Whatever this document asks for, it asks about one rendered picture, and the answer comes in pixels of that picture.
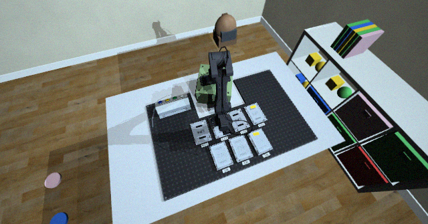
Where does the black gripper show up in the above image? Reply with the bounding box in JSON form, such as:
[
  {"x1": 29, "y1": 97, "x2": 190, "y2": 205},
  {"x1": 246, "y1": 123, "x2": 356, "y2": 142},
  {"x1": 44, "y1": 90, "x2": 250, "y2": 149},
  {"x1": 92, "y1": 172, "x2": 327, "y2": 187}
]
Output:
[{"x1": 208, "y1": 114, "x2": 233, "y2": 129}]

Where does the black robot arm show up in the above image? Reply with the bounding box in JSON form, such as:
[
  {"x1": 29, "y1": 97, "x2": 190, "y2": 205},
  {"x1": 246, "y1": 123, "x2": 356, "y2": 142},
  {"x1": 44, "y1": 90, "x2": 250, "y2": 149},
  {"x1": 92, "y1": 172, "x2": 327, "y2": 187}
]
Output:
[{"x1": 200, "y1": 51, "x2": 233, "y2": 135}]

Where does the white lid park plate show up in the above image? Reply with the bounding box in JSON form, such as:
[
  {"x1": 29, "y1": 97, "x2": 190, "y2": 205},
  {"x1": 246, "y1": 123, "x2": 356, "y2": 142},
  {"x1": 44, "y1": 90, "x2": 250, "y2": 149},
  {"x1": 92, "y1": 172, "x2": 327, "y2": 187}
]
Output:
[{"x1": 228, "y1": 109, "x2": 250, "y2": 132}]

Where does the white control panel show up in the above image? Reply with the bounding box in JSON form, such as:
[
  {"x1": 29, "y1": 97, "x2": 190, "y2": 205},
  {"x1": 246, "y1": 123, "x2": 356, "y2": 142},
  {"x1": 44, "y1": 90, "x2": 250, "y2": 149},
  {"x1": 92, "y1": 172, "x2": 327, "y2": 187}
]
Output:
[{"x1": 152, "y1": 94, "x2": 191, "y2": 127}]

